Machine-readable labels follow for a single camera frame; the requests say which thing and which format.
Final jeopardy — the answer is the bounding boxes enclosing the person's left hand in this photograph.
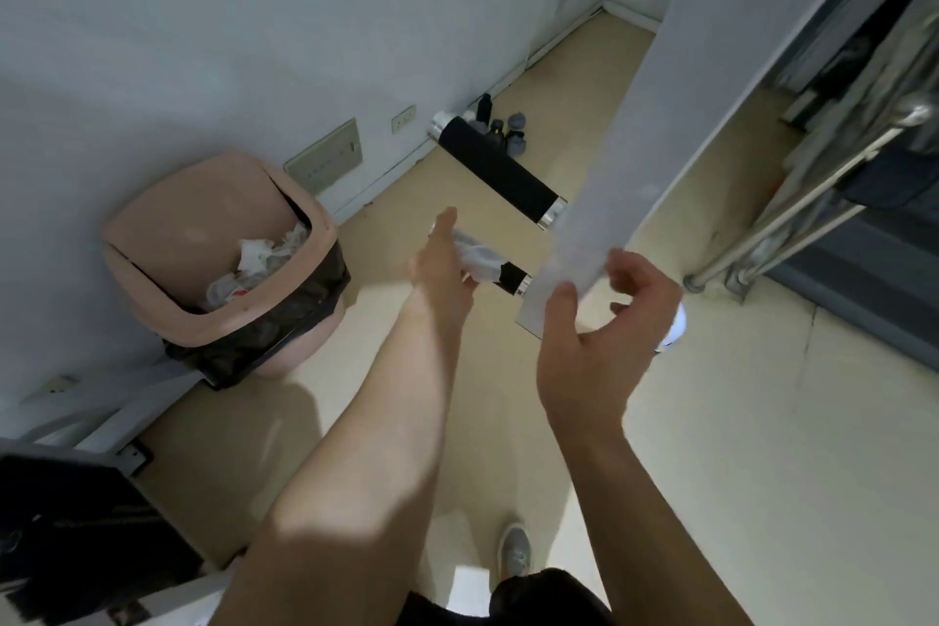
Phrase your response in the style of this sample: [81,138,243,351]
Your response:
[405,206,479,305]

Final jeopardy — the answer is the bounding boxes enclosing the person's right hand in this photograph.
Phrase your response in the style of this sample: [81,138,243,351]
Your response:
[536,247,685,437]

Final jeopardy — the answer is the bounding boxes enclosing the white door panel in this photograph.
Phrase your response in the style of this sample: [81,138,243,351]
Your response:
[515,0,905,342]

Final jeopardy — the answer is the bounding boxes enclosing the person's right forearm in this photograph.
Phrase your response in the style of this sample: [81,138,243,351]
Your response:
[546,420,758,626]

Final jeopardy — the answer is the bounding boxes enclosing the person's left forearm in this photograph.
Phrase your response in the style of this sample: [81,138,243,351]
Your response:
[211,290,474,626]

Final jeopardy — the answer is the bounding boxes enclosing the large black foam roller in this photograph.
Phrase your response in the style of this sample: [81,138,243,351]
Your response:
[428,110,567,232]

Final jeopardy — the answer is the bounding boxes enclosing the white round object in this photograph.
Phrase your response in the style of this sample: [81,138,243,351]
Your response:
[655,301,688,356]

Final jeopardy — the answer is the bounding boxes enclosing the black trash bag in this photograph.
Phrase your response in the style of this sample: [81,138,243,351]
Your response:
[164,191,352,392]

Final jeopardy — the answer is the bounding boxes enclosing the pile of crumpled white tissues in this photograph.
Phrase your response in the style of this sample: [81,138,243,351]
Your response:
[205,222,313,313]

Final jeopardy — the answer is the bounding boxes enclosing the grey sneaker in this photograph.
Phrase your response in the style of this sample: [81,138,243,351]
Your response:
[496,520,534,584]

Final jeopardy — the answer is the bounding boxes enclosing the pink swing-lid trash bin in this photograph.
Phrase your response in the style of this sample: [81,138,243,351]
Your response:
[100,149,352,392]

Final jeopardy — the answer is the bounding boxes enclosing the chrome tube rack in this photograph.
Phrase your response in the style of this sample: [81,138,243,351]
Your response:
[683,90,939,298]

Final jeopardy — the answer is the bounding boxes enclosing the black shorts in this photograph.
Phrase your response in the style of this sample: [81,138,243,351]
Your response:
[399,567,614,626]

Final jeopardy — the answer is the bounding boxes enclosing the dark grey sliding door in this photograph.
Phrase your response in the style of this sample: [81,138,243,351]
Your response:
[761,0,939,401]

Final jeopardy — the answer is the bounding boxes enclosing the black chair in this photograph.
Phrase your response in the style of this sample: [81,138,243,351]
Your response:
[0,451,221,626]

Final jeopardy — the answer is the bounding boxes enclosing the beige wall cover plate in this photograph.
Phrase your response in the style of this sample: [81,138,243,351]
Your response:
[284,118,365,194]

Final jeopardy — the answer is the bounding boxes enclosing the white furniture frame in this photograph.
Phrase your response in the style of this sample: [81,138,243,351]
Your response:
[0,354,202,461]

